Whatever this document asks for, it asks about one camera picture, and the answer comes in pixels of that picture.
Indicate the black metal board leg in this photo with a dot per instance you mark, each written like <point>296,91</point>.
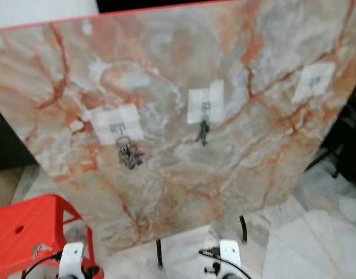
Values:
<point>159,254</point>
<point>243,229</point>

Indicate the red plastic stool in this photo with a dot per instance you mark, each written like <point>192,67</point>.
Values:
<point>44,216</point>

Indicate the marble pattern board red edge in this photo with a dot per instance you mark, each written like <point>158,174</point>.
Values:
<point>201,174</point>

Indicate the dark key bunch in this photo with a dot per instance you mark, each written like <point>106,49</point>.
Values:
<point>204,132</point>

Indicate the key bunch with purple tag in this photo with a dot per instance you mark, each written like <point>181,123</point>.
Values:
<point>128,156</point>

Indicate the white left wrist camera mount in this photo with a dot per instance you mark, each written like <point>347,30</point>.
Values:
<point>72,260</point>

